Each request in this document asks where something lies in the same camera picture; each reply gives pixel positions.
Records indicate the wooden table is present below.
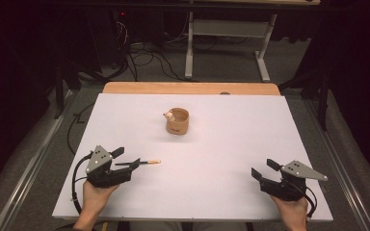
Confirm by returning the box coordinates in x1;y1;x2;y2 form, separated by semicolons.
102;81;281;96

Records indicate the right hand-held gripper black cable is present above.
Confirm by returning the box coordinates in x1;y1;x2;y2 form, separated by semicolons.
297;182;318;223

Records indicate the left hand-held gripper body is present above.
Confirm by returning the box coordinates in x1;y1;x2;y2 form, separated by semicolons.
85;144;133;189

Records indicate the white board sheet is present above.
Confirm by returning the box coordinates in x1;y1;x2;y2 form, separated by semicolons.
51;92;333;222

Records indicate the wooden pen holder with figurine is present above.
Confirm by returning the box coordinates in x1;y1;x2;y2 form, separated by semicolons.
163;107;191;136

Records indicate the person's right hand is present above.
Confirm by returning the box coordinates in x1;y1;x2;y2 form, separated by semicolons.
269;193;309;231

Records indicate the left hand-held gripper black cable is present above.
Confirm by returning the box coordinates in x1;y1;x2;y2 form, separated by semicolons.
70;152;93;216

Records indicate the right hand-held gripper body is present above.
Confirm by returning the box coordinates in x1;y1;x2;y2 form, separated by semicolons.
259;160;329;202

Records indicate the dark computer tower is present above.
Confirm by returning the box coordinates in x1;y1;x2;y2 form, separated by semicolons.
86;9;130;66

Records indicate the aluminium rail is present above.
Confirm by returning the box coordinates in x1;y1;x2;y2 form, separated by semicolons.
0;90;78;231
304;98;370;231

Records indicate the white metal desk frame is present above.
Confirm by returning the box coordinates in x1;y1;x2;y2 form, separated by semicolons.
184;11;279;83

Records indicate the hand-held gripper black cable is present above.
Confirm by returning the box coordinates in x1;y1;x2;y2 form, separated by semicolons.
70;152;93;216
297;182;318;223

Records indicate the black pencil with wooden end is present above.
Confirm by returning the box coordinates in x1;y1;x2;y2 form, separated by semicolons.
115;159;162;167

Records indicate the bundle of floor cables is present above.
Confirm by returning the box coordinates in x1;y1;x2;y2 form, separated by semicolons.
109;18;200;83

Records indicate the black metal stand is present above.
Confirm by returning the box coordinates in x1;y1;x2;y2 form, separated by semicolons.
51;59;82;120
278;62;331;132

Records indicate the person's left hand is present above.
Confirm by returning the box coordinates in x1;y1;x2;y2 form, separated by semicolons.
82;179;120;223

